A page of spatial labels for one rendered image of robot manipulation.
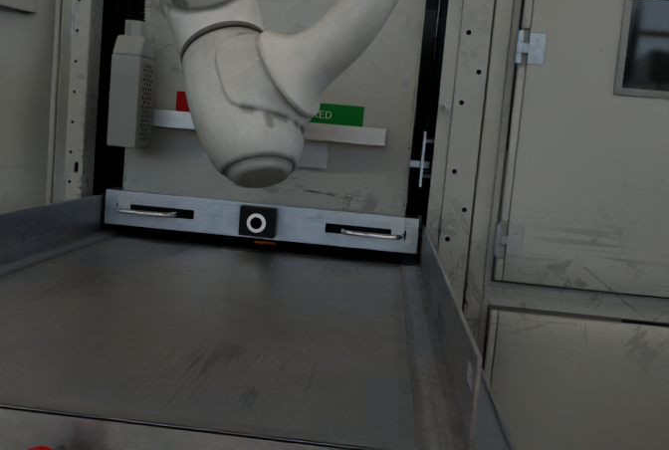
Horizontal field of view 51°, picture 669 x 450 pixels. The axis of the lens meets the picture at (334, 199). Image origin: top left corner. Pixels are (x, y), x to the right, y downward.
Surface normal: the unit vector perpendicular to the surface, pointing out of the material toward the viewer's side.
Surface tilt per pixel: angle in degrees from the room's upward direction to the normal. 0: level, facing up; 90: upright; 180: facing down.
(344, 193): 90
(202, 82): 76
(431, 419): 0
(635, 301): 90
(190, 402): 0
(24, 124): 90
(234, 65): 69
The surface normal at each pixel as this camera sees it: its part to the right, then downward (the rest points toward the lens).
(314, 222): -0.07, 0.08
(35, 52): 0.88, 0.12
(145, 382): 0.09, -0.99
